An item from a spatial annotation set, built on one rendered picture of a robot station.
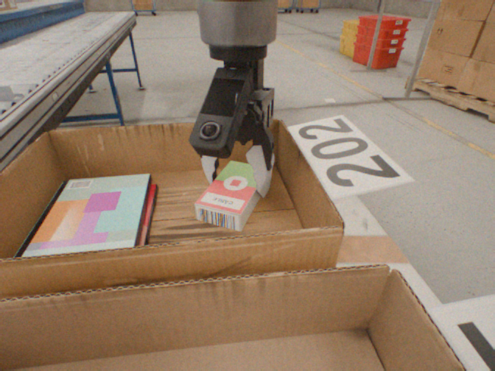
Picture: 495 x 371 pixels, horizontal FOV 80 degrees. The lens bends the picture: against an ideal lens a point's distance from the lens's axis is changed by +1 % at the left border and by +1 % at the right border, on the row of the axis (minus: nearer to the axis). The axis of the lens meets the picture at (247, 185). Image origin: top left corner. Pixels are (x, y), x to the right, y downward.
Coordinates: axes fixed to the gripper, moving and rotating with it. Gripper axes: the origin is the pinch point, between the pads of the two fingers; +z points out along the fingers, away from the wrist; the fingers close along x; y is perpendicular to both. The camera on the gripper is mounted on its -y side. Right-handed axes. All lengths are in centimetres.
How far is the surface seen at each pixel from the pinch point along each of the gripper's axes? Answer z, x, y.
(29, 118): 7, 75, 22
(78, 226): -0.3, 15.6, -15.2
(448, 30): 15, -90, 354
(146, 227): 1.1, 8.5, -11.1
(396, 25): 22, -48, 465
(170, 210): 2.0, 8.1, -6.1
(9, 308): -6.1, 6.5, -28.2
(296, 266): -2.1, -12.3, -13.5
